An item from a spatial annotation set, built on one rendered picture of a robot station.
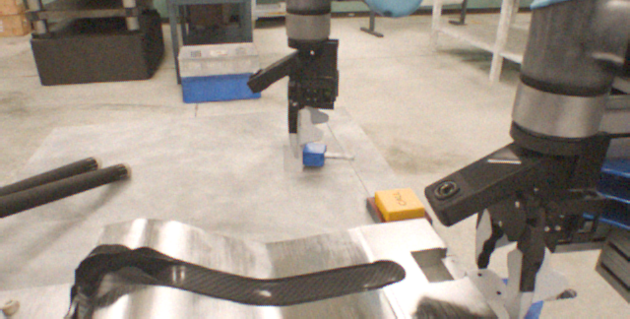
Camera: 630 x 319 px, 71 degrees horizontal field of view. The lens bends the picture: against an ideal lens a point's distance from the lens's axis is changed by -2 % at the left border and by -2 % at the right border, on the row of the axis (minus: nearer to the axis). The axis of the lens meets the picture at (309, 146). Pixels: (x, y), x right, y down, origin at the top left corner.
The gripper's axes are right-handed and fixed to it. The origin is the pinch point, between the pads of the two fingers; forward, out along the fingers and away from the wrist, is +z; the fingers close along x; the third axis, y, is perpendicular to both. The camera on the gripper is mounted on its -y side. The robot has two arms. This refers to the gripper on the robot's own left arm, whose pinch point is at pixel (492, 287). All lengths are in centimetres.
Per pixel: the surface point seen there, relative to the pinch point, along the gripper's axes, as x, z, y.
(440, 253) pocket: 2.5, -3.5, -5.7
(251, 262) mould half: 2.5, -4.2, -27.0
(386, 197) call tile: 21.6, 0.9, -6.7
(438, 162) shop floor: 182, 85, 73
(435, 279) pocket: 0.5, -1.7, -6.8
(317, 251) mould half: 4.0, -3.9, -19.7
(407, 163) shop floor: 183, 85, 54
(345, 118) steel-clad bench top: 63, 5, -6
